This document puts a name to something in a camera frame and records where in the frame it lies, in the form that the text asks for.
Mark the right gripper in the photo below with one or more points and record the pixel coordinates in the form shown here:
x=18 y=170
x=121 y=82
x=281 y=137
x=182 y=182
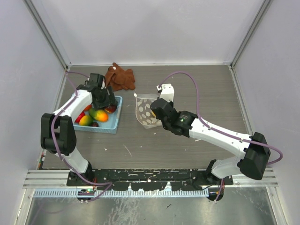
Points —
x=171 y=103

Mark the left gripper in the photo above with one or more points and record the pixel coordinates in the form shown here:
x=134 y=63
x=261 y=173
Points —
x=109 y=99

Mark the orange tangerine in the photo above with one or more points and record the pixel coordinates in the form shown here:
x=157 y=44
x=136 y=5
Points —
x=87 y=108

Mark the clear zip top bag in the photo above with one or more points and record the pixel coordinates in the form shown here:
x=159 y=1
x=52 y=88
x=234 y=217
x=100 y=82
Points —
x=143 y=112

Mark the dark purple plum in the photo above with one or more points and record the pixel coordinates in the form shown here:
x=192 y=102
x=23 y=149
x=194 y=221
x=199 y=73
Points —
x=95 y=124

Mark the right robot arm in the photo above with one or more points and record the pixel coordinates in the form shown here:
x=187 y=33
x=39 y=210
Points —
x=251 y=153

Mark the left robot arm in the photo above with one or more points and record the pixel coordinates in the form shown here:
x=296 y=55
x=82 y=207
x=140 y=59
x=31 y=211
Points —
x=57 y=128

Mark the dark red apple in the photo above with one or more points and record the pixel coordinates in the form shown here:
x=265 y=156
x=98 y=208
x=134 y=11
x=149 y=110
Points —
x=110 y=109

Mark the green yellow mango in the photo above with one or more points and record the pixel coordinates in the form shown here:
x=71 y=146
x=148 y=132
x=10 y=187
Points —
x=99 y=115

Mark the brown cloth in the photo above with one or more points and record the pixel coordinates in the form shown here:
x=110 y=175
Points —
x=119 y=79

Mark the light blue plastic basket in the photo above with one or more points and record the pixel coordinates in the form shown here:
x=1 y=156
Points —
x=109 y=127

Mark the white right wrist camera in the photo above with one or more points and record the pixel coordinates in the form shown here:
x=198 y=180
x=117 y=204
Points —
x=166 y=92

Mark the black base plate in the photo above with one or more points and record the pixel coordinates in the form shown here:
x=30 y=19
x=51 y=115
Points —
x=154 y=179

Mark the aluminium frame post left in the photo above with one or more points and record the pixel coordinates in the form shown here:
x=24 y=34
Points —
x=43 y=21

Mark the aluminium frame post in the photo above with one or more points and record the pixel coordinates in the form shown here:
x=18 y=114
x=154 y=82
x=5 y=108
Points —
x=43 y=21
x=251 y=30

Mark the slotted cable duct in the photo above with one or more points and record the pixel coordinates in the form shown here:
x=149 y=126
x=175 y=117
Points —
x=86 y=193

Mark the aluminium frame post right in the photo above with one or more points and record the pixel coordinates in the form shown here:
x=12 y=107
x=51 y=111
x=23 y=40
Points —
x=251 y=30

